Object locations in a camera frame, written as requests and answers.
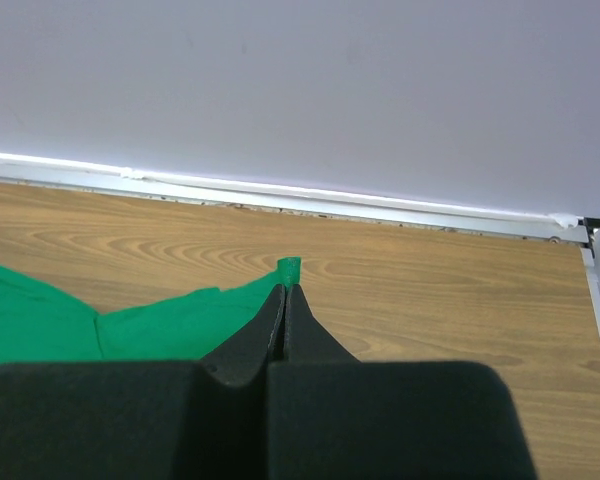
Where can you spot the white aluminium back rail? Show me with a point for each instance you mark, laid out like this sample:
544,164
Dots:
127,181

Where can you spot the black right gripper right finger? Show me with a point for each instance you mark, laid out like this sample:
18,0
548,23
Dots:
331,416

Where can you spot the green t-shirt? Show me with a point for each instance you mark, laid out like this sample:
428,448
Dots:
41,323

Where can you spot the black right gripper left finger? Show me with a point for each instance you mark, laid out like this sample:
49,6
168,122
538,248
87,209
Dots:
200,419

